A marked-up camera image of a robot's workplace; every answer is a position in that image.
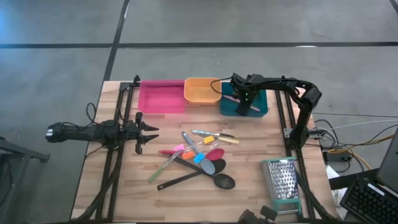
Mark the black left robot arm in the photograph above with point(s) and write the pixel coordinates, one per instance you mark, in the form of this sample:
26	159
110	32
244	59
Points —
84	132

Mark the pink plastic bin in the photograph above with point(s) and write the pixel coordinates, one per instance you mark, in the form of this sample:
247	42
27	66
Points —
161	99

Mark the grey laptop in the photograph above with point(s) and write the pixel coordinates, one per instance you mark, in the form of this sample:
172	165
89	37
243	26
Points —
390	168

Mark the black metal stand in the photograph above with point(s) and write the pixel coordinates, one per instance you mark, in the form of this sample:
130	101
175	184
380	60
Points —
18	152

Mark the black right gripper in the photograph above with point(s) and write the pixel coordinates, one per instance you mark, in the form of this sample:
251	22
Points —
245	90

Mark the teal plastic bin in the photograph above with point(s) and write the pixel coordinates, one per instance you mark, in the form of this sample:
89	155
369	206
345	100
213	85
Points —
228	107

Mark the red silicone spoon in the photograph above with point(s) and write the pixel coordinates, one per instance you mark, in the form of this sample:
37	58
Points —
216	154

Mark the black knobbed device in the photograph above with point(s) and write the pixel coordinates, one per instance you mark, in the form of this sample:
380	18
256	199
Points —
248	217

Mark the black aluminium frame left arm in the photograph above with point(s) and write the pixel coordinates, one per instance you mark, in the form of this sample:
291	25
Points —
112	193

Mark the metal box grater teal trim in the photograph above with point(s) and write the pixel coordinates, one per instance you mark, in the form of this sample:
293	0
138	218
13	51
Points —
281	183

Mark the grey metal bracket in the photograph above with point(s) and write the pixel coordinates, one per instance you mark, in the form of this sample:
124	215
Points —
287	133

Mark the black slotted spoon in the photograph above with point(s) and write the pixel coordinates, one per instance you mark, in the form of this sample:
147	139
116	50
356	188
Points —
224	181

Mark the black side desk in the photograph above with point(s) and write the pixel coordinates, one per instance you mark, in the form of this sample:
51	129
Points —
351	180

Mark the black computer keyboard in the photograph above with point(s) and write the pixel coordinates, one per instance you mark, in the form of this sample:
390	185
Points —
370	202

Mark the black power strip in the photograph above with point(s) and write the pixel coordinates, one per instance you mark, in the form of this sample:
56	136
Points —
334	156

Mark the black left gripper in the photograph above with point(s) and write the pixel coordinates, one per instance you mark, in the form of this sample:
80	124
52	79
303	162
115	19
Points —
133	133

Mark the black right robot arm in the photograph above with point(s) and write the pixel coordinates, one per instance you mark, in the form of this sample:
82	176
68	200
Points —
306	102

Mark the black solid spoon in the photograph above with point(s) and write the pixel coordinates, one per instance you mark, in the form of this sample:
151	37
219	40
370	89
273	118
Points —
174	183

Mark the black aluminium frame right arm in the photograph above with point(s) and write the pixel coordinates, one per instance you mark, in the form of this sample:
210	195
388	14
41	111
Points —
308	193

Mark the orange plastic bin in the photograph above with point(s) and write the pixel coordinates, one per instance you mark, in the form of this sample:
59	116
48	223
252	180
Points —
202	93

